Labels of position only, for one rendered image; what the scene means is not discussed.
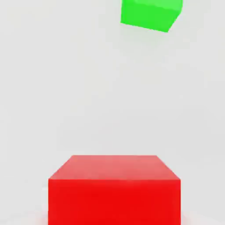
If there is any small red cube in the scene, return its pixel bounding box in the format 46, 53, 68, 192
47, 155, 181, 225

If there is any small green cube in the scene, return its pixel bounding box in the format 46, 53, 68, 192
120, 0, 184, 33

